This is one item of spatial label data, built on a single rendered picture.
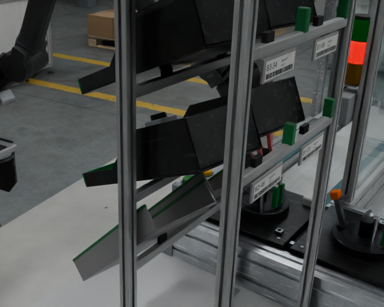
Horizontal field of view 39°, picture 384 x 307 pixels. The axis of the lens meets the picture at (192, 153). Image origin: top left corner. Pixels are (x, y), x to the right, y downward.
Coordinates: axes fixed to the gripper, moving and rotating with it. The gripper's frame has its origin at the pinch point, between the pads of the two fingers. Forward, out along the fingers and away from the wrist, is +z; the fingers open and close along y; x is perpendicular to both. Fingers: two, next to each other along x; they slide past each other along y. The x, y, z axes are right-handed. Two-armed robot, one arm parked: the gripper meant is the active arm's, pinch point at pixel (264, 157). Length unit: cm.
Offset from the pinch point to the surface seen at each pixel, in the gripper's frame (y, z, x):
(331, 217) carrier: 6.0, 19.7, -5.4
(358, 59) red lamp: 16.0, -10.5, -23.9
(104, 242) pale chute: -49.2, -2.0, 3.7
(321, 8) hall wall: 775, -120, 269
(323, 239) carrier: -4.1, 21.1, -6.8
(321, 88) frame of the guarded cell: 82, -8, 17
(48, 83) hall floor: 254, -132, 355
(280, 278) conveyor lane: -16.4, 22.8, -0.8
